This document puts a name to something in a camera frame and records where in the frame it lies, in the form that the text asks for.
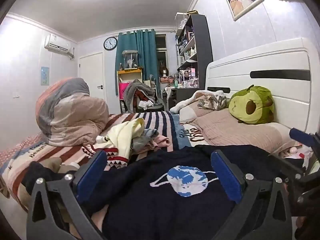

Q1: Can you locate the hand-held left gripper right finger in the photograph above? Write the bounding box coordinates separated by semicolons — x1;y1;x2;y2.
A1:
210;149;293;240

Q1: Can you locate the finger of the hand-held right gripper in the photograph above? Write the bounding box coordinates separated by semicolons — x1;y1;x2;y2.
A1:
289;127;320;153
267;154;304;180

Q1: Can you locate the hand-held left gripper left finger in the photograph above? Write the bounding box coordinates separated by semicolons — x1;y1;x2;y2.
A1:
26;149;110;240

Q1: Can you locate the navy sweater with planet print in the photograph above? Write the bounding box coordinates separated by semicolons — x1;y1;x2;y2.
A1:
77;144;305;240

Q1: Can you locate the khaki cloth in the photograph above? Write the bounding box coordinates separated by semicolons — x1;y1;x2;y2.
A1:
39;157;81;175

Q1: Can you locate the pink pillow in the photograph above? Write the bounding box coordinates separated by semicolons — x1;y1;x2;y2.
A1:
195;107;299;155

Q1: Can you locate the cream sweater with red pattern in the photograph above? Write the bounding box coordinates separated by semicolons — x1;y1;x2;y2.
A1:
84;117;145;173

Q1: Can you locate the black cloth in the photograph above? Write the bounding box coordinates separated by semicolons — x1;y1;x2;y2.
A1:
21;161;63;196

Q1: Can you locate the grey cloth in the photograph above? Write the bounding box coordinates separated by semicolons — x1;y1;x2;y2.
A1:
131;128;159;153

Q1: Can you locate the green avocado plush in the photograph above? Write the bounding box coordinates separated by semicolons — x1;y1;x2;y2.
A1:
228;85;275;125

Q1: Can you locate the rolled pink grey quilt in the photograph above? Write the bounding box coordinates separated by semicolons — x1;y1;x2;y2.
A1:
35;77;109;147

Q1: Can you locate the pink cloth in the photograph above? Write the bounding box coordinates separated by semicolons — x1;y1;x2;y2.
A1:
147;135;172;152

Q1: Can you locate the plaid pillow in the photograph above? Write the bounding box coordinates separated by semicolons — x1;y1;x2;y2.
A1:
179;91;227;123

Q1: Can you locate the floral cloth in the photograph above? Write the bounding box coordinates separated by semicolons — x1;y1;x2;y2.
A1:
197;94;231;111

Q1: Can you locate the polka dot bed sheet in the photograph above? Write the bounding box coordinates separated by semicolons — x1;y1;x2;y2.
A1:
0;132;45;163

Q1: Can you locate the striped blanket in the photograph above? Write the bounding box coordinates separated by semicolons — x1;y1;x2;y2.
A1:
0;111;208;210

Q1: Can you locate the pink bag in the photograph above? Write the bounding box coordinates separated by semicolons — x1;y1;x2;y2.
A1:
119;82;129;99

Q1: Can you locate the white bed headboard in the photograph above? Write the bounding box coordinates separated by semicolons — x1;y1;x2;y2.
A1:
205;38;320;137

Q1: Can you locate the dark desk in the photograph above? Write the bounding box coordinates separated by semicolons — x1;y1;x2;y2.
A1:
164;86;202;111

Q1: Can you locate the white door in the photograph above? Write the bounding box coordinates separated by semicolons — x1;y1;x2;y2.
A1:
79;52;106;114

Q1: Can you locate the yellow shelf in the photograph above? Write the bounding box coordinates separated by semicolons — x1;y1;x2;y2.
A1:
117;68;143;113

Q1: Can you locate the glass display case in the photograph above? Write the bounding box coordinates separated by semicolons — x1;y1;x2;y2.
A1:
122;50;139;69

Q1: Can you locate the teal curtain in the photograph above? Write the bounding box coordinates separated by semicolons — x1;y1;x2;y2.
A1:
115;29;158;96

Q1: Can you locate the white air conditioner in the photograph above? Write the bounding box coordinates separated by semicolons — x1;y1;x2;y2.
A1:
44;34;75;59

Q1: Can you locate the window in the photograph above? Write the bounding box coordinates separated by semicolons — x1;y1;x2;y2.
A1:
155;34;167;76

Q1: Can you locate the black bookshelf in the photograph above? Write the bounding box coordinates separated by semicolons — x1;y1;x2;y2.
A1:
174;11;213;90

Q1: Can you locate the blue wall poster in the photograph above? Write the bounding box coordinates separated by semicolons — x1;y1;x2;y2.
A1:
41;67;50;87

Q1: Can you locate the round wall clock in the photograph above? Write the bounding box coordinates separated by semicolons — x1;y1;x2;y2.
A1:
104;37;118;51

